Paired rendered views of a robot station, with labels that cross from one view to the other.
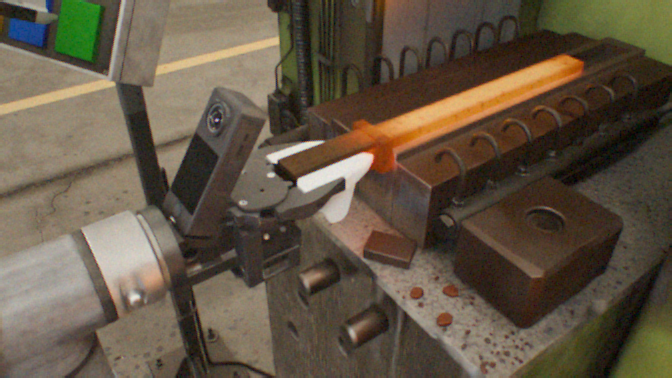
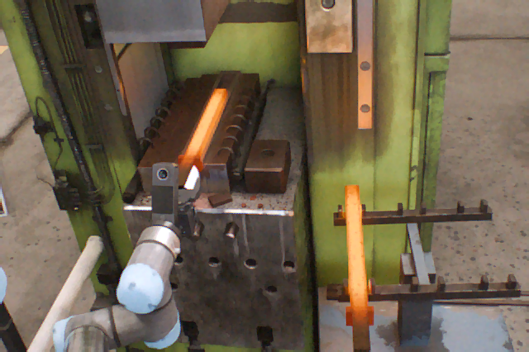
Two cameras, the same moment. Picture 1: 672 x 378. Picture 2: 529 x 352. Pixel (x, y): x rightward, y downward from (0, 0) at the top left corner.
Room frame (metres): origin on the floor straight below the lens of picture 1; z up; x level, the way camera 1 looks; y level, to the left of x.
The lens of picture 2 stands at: (-0.48, 0.59, 1.73)
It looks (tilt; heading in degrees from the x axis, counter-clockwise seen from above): 36 degrees down; 319
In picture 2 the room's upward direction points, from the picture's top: 7 degrees counter-clockwise
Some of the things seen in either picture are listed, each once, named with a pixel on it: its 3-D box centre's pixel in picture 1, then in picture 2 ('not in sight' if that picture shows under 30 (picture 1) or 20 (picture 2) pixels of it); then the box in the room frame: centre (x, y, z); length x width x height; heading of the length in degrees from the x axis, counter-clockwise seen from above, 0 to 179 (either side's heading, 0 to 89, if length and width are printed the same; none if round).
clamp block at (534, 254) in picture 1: (536, 247); (269, 165); (0.36, -0.18, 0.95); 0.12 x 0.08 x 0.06; 125
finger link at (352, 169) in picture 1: (338, 194); (194, 187); (0.40, -0.01, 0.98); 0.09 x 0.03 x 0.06; 122
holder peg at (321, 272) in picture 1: (317, 277); (195, 231); (0.40, 0.02, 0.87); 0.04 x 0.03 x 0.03; 125
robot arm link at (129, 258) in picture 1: (130, 264); (159, 246); (0.31, 0.16, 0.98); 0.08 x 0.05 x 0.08; 35
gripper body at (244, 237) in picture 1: (223, 229); (171, 221); (0.36, 0.09, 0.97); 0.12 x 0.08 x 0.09; 125
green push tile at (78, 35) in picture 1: (81, 30); not in sight; (0.72, 0.34, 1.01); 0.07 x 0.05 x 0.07; 60
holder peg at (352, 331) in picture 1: (363, 327); (231, 233); (0.33, -0.03, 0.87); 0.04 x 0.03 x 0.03; 125
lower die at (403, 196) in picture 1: (498, 108); (205, 126); (0.59, -0.20, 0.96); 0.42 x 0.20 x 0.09; 125
